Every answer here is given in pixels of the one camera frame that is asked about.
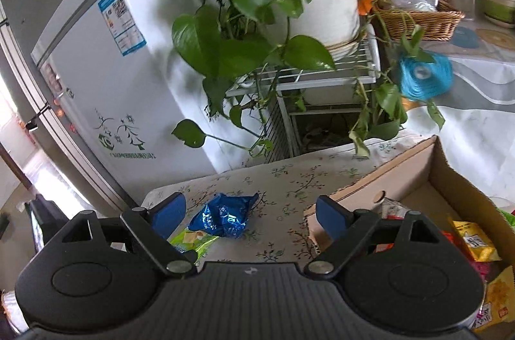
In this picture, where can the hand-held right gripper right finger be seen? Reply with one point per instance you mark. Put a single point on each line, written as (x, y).
(330, 217)

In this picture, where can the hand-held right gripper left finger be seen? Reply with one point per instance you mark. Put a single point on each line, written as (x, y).
(169, 213)

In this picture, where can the green snack packet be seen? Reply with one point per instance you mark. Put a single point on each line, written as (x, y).
(197, 241)

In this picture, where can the blue foil snack packet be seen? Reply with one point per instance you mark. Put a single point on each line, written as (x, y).
(225, 215)

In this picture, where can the cardboard box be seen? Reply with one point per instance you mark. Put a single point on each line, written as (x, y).
(410, 167)

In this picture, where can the yellow black-print snack packet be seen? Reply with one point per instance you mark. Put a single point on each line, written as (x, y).
(474, 241)

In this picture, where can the floral tablecloth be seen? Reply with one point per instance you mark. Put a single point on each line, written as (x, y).
(281, 195)

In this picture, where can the white plastic tub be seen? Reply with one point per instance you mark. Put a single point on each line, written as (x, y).
(330, 94)

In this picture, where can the black chair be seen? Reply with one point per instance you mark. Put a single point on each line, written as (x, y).
(40, 215)

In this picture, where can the white chest freezer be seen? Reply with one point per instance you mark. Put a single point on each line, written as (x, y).
(100, 82)

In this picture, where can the blue ribbon spool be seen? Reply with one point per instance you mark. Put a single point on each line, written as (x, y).
(434, 78)

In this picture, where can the green pothos plant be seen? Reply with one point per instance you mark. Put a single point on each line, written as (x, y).
(201, 38)

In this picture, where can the large white plant pot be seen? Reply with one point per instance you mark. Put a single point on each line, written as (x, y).
(322, 10)

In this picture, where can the wicker basket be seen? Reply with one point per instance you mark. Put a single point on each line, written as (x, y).
(422, 24)

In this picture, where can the blue round coaster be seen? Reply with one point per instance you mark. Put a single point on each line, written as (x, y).
(464, 37)

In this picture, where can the woven round coaster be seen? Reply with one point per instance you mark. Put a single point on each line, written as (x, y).
(501, 39)

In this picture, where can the green striped plant pot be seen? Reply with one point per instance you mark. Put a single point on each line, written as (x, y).
(499, 4)

